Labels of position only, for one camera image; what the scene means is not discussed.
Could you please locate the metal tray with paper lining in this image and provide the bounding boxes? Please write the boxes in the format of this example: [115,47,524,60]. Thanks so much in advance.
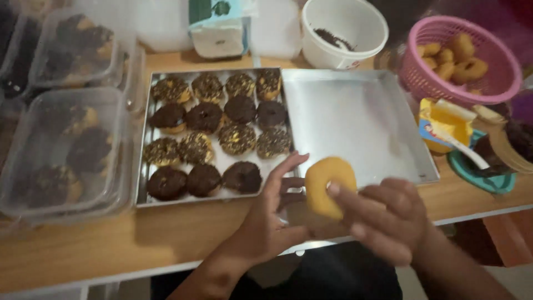
[134,67,301,208]

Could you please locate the chocolate sprinkles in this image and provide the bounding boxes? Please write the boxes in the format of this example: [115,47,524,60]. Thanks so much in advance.
[313,28,355,52]

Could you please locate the rows of chocolate glazed donuts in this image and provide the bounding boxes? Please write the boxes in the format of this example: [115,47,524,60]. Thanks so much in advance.
[143,69,292,201]

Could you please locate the empty metal tray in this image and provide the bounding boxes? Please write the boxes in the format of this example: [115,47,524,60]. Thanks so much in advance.
[281,68,441,189]

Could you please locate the bowl of chocolate glaze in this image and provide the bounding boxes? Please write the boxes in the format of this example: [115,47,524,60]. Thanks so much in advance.
[474,105,533,177]

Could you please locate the person's right hand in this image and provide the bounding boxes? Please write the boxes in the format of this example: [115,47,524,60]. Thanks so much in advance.
[327,177,434,267]

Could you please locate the white plastic bucket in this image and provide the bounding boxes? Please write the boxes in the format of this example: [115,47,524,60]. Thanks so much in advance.
[301,0,389,71]

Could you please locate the teal plate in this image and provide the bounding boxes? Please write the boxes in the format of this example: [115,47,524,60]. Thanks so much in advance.
[447,129,517,195]

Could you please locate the person's dark clothing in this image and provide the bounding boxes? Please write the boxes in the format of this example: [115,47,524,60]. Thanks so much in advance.
[150,241,404,300]

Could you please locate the wooden stool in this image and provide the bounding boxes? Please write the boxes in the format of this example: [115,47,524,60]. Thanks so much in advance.
[452,208,533,268]

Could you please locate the tissue pack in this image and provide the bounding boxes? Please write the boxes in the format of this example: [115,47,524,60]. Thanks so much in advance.
[188,0,253,59]

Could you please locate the white plastic spoon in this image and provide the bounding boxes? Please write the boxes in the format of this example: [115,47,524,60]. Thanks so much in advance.
[431,124,491,170]

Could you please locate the heap of plain fried donuts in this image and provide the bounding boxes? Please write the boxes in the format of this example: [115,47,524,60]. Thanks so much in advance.
[418,33,489,95]

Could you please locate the plain yellow donut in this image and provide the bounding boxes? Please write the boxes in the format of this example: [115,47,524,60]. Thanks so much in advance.
[304,156,358,221]

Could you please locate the clear plastic box of donuts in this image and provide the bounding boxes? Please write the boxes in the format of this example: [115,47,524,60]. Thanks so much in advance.
[0,87,133,223]
[28,7,128,89]

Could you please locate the translucent plastic container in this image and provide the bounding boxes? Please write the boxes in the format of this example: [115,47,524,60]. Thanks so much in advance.
[250,0,302,60]
[135,0,193,53]

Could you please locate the yellow food packet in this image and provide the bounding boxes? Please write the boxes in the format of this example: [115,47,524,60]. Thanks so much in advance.
[418,98,478,154]

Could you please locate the person's left hand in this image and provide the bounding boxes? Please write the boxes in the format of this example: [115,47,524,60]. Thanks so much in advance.
[237,152,312,268]

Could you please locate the pink plastic basket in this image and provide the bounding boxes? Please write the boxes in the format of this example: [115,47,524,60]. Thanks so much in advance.
[398,15,523,106]

